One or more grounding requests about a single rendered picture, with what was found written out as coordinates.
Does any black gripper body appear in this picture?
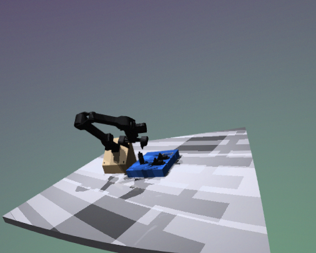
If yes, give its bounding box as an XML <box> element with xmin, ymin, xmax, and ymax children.
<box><xmin>118</xmin><ymin>133</ymin><xmax>149</xmax><ymax>146</ymax></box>

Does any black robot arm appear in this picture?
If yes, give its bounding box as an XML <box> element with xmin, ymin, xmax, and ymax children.
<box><xmin>74</xmin><ymin>111</ymin><xmax>147</xmax><ymax>152</ymax></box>

